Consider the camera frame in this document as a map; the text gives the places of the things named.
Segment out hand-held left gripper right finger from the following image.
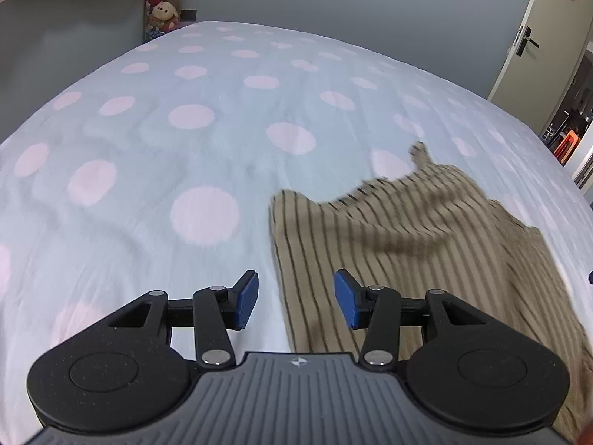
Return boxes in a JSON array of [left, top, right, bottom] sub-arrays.
[[333, 269, 499, 370]]

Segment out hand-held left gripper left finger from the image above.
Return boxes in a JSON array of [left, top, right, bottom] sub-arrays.
[[96, 270, 259, 370]]

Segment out beige striped garment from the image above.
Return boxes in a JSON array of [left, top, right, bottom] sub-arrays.
[[269, 141, 593, 445]]

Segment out polka dot bed sheet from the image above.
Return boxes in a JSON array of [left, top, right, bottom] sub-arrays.
[[0, 20, 593, 445]]

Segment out orange stool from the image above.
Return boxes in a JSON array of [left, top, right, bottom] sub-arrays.
[[552, 131, 580, 167]]

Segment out stack of plush toys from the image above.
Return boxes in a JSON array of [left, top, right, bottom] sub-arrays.
[[143, 0, 187, 42]]

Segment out cream door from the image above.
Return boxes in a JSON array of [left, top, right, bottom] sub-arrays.
[[486, 0, 593, 136]]

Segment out black door handle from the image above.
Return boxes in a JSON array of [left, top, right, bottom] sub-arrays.
[[515, 27, 540, 59]]

